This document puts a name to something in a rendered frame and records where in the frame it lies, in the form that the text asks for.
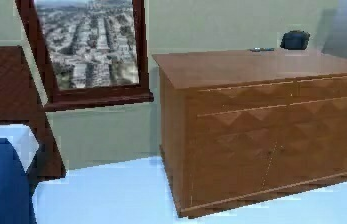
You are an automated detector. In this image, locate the dark blue round container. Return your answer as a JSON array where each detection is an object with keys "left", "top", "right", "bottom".
[{"left": 280, "top": 30, "right": 311, "bottom": 51}]

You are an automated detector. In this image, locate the small flat blue object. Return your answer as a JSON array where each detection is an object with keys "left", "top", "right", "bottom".
[{"left": 249, "top": 47, "right": 276, "bottom": 53}]

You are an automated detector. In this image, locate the brown wooden chest of drawers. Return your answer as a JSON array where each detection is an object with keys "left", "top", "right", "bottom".
[{"left": 152, "top": 48, "right": 347, "bottom": 220}]

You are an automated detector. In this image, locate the dark brown framed window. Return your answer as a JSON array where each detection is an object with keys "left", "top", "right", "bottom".
[{"left": 14, "top": 0, "right": 155, "bottom": 112}]

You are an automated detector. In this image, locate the dark wooden bed with headboard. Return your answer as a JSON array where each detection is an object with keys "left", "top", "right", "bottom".
[{"left": 0, "top": 45, "right": 67, "bottom": 224}]

